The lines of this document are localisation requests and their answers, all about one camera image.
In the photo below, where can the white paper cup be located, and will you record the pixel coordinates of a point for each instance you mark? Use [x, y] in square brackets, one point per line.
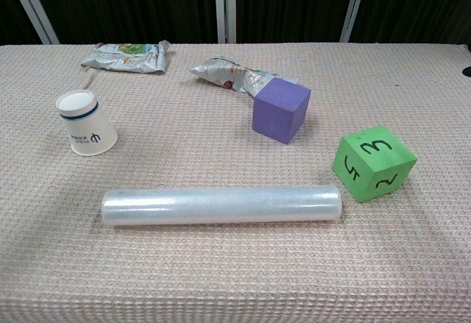
[88, 124]

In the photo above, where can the purple foam cube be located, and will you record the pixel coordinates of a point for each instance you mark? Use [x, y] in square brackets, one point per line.
[279, 113]

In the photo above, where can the clear cling film roll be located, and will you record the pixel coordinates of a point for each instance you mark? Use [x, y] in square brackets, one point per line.
[221, 205]

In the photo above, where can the crumpled silver snack bag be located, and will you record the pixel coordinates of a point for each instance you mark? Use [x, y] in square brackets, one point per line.
[221, 73]

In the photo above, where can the pink woven tablecloth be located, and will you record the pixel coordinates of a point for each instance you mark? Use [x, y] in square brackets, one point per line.
[221, 271]

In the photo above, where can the green numbered foam cube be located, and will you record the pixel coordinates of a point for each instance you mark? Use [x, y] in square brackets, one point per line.
[368, 161]

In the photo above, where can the flat silver snack bag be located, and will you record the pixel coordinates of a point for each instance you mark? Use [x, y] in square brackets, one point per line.
[121, 58]

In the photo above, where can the black curtain panel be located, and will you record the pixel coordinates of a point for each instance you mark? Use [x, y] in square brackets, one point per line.
[129, 3]
[9, 14]
[416, 3]
[294, 3]

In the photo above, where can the white frame post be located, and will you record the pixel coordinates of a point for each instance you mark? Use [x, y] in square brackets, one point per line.
[32, 6]
[354, 6]
[225, 6]

